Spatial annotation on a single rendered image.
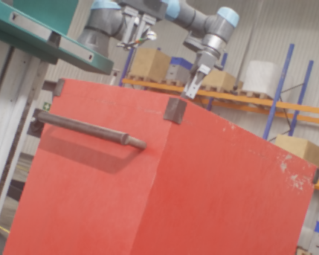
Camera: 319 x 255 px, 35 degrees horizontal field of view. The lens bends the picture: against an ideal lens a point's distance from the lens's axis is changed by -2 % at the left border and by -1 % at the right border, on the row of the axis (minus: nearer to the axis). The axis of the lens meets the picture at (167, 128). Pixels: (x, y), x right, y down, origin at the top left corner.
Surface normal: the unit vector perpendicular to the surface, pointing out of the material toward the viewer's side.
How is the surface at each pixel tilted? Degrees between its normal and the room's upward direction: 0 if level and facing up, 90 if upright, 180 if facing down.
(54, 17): 90
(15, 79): 90
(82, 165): 90
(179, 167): 90
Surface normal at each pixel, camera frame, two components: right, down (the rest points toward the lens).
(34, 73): 0.76, 0.18
